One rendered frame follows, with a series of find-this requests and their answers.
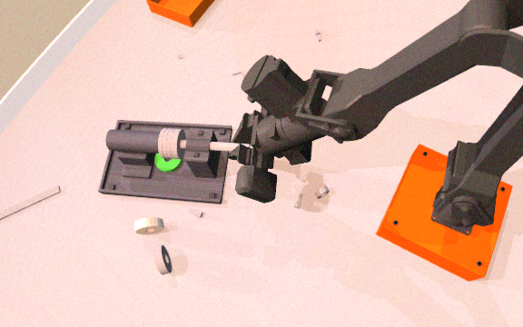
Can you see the white ring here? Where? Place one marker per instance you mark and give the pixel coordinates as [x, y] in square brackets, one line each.
[160, 142]

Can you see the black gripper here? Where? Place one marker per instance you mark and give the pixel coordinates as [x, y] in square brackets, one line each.
[264, 133]

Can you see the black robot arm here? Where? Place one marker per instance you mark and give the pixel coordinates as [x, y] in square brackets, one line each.
[359, 100]

